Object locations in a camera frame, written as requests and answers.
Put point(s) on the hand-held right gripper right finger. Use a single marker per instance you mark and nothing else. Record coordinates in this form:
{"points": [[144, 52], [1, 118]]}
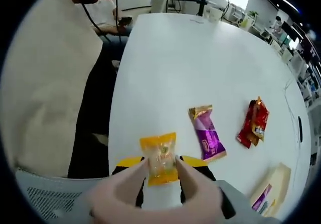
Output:
{"points": [[240, 204]]}

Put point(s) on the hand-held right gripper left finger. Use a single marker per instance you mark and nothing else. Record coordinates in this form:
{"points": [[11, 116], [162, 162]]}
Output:
{"points": [[128, 161]]}

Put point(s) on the purple food packet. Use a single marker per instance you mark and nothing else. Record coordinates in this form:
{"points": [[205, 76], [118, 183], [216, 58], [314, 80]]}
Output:
{"points": [[262, 199], [209, 138]]}

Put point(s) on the yellow food packet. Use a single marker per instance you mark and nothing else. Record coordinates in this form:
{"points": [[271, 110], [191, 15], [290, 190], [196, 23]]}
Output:
{"points": [[158, 153]]}

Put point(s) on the beige hexagonal container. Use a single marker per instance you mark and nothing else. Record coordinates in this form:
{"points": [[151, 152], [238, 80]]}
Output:
{"points": [[273, 181]]}

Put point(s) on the red gold food packet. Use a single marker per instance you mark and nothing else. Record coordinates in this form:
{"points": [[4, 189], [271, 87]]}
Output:
{"points": [[253, 123]]}

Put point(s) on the person's black trousers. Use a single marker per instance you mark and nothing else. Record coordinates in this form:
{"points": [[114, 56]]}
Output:
{"points": [[95, 133]]}

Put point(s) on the white cup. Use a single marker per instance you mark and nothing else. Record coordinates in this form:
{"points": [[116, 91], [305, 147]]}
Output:
{"points": [[215, 14]]}

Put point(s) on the white mesh chair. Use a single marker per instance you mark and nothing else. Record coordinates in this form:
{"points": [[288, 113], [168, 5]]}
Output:
{"points": [[45, 196]]}

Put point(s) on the operator in white shirt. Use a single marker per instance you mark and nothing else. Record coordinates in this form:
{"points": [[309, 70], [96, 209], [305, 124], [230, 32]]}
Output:
{"points": [[45, 83]]}

